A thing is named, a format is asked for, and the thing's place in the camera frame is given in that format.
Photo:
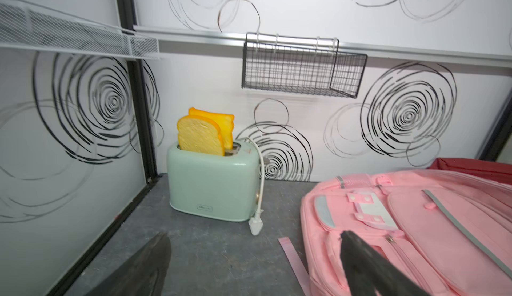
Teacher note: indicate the black left corner post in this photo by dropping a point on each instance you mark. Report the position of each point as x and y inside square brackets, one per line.
[127, 19]

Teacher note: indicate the front toast slice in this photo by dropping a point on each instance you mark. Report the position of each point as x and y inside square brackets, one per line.
[201, 135]

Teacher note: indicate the white mesh wall shelf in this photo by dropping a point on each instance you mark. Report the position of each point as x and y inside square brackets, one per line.
[27, 25]

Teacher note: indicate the toast slice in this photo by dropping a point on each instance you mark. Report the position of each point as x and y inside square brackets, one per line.
[201, 135]
[224, 121]

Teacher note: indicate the rear toast slice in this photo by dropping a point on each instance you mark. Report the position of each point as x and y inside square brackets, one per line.
[224, 121]

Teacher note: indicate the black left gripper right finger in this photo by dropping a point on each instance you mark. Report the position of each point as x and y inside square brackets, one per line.
[368, 273]

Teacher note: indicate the mint green toaster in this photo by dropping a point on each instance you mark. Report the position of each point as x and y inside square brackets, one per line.
[227, 188]

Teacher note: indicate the black corner frame post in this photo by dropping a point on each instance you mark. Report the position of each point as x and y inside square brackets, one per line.
[499, 135]

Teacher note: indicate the pink backpack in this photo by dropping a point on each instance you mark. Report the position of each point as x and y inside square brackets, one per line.
[448, 232]

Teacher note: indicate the grey wall rail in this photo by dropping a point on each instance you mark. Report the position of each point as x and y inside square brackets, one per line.
[167, 36]

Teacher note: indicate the red backpack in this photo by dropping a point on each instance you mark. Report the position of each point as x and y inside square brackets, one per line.
[499, 172]

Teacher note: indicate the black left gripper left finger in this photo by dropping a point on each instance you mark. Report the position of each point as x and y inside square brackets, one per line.
[143, 273]

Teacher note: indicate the black wire basket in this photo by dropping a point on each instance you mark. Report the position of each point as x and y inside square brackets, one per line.
[302, 70]

